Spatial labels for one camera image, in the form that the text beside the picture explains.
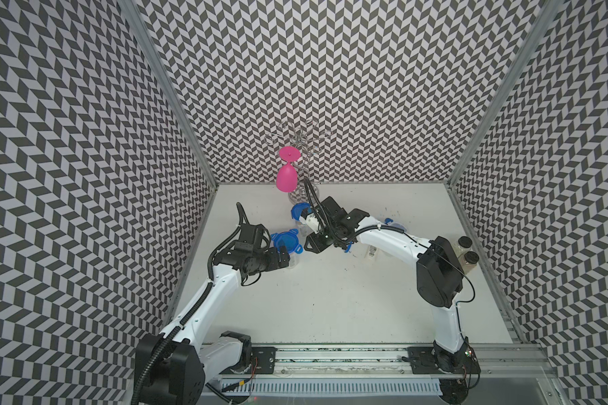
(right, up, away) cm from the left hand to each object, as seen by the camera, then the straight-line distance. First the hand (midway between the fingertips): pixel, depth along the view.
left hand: (276, 262), depth 82 cm
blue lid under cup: (+38, +13, +2) cm, 40 cm away
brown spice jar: (+65, 0, +2) cm, 65 cm away
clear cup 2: (+5, -1, +7) cm, 9 cm away
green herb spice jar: (+65, +5, +4) cm, 65 cm away
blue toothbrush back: (+26, +3, +14) cm, 29 cm away
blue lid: (+4, +7, +3) cm, 9 cm away
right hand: (+11, +4, +4) cm, 12 cm away
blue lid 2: (+6, +17, +9) cm, 20 cm away
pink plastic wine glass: (+3, +30, +7) cm, 30 cm away
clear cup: (+9, +12, -4) cm, 15 cm away
